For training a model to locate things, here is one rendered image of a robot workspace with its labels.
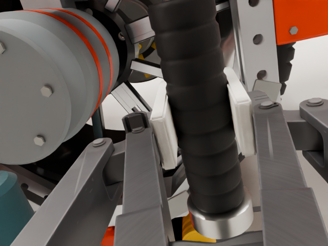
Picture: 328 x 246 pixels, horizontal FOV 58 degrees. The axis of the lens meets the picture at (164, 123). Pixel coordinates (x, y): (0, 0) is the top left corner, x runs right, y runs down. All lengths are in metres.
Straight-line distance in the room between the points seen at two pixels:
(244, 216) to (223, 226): 0.01
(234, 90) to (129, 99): 0.37
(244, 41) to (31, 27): 0.24
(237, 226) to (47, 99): 0.18
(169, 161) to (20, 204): 0.30
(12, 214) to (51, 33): 0.23
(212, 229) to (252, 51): 0.25
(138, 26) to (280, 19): 0.21
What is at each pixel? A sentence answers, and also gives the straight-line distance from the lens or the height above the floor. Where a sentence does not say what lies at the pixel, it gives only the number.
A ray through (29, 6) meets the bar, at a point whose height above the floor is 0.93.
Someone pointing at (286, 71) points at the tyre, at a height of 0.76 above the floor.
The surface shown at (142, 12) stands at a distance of 0.83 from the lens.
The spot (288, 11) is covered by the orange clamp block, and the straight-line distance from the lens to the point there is 0.39.
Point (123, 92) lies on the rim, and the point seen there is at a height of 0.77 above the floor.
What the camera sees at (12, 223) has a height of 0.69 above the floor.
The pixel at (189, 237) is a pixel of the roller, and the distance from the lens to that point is 0.53.
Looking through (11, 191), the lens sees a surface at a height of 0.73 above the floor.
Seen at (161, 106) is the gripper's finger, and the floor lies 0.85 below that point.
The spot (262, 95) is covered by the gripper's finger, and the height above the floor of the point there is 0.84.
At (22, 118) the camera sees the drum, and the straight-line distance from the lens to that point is 0.29.
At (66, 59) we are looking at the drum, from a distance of 0.28.
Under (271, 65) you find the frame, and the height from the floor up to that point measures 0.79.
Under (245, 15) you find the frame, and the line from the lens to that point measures 0.38.
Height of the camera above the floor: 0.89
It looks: 22 degrees down
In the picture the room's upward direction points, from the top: 14 degrees counter-clockwise
